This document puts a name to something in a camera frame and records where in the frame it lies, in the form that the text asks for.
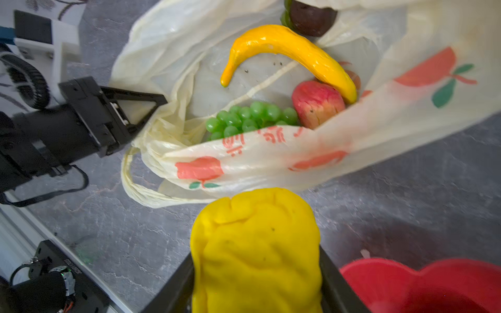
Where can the yellow printed plastic bag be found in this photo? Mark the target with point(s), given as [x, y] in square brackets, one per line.
[424, 70]

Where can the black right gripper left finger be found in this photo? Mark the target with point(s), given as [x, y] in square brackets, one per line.
[176, 294]

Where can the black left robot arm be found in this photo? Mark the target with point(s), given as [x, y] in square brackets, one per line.
[52, 286]

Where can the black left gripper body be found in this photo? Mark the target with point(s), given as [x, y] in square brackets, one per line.
[48, 141]

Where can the yellow banana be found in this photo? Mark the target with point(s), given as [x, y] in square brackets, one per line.
[281, 40]

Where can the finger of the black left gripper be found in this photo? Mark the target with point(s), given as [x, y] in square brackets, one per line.
[133, 109]

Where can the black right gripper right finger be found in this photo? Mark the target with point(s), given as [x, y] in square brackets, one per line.
[337, 295]

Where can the red flower-shaped plate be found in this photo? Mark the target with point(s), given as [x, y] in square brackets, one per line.
[452, 285]

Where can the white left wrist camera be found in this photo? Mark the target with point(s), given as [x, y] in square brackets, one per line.
[35, 53]

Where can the green grape bunch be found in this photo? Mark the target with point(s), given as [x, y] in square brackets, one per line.
[243, 119]

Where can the red green mango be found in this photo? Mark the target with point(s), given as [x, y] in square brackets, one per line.
[316, 103]

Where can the dark purple fruit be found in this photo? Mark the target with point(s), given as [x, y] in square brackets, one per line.
[308, 20]

